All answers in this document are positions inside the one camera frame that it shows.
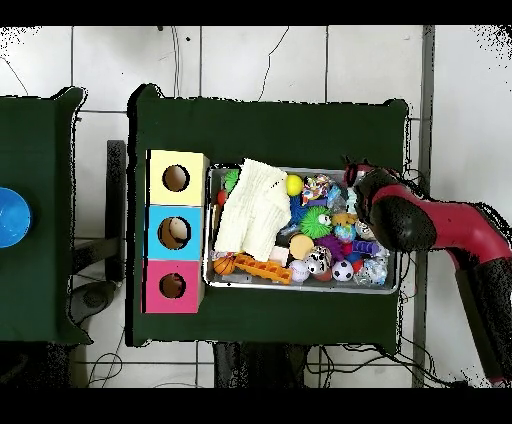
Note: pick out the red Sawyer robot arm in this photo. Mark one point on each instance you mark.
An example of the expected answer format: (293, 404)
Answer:
(460, 228)

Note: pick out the clear mesh bin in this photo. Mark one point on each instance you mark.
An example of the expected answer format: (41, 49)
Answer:
(304, 288)

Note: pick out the wooden box with three holes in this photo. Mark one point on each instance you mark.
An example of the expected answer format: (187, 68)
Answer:
(190, 240)

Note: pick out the colourful patterned cloth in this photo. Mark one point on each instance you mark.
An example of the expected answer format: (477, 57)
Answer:
(314, 188)

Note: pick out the silver drink can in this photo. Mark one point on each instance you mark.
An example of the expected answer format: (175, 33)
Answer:
(363, 232)

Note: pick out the small globe ball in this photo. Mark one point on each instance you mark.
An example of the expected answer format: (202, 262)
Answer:
(345, 232)

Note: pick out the yellow ball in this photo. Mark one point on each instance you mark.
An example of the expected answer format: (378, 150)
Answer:
(294, 185)

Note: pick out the green spiky toy with eyes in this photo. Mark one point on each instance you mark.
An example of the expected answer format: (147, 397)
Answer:
(314, 222)

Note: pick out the purple bumpy ball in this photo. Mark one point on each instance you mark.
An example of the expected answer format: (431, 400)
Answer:
(330, 244)

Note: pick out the small soccer ball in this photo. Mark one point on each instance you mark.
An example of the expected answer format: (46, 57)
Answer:
(342, 270)

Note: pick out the dark green table cloth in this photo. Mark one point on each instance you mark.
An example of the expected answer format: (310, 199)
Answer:
(260, 132)
(44, 240)

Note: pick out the cream knitted cloth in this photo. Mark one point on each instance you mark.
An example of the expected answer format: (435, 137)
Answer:
(252, 212)

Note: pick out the orange plastic block tray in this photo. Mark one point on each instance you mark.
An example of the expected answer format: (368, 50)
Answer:
(264, 270)

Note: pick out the blue bowl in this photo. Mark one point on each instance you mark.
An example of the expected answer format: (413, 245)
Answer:
(12, 218)

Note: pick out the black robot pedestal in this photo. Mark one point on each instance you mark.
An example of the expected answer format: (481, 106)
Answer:
(260, 368)

